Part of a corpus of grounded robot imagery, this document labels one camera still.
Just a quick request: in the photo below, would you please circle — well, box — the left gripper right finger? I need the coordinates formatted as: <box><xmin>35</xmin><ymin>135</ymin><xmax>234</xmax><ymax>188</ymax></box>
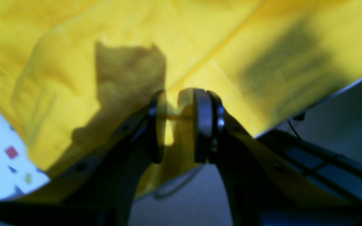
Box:
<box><xmin>193</xmin><ymin>89</ymin><xmax>362</xmax><ymax>226</ymax></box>

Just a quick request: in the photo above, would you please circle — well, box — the yellow T-shirt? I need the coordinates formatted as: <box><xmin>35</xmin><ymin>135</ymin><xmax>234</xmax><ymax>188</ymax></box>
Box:
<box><xmin>0</xmin><ymin>0</ymin><xmax>362</xmax><ymax>201</ymax></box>

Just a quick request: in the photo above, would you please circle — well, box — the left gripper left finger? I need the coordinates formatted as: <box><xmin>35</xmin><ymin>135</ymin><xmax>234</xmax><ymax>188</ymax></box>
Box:
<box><xmin>0</xmin><ymin>90</ymin><xmax>167</xmax><ymax>226</ymax></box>

